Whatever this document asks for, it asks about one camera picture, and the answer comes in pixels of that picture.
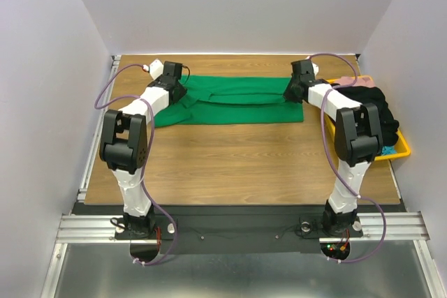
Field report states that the green t shirt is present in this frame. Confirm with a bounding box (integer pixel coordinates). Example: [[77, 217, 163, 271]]
[[155, 75, 305, 128]]

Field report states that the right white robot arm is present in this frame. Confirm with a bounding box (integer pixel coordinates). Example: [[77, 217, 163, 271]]
[[283, 59, 383, 235]]

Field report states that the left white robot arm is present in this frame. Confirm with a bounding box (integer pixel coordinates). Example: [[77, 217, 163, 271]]
[[94, 59, 187, 239]]

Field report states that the pink t shirt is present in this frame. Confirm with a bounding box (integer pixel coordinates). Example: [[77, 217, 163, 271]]
[[334, 76, 376, 88]]

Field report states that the black t shirt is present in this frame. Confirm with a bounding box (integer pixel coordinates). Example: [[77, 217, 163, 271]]
[[338, 87, 400, 146]]

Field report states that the yellow plastic bin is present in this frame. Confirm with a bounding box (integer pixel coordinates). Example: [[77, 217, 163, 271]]
[[345, 75, 411, 161]]

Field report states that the teal t shirt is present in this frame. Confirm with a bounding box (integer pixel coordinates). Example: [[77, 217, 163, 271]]
[[381, 146, 397, 156]]

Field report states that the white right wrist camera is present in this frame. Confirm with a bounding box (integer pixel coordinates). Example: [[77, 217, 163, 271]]
[[306, 57, 319, 76]]

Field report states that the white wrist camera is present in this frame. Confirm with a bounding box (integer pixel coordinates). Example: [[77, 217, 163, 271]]
[[306, 57, 319, 76], [142, 59, 163, 80]]

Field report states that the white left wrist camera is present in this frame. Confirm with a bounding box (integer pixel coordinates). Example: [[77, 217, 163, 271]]
[[142, 59, 163, 80]]

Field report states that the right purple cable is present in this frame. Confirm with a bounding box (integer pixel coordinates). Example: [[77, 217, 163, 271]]
[[307, 53, 387, 266]]

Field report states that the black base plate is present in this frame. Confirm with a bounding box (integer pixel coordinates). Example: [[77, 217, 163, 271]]
[[111, 205, 362, 257]]

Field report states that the aluminium mounting rail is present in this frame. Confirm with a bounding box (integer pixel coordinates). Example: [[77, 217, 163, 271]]
[[56, 213, 430, 244]]

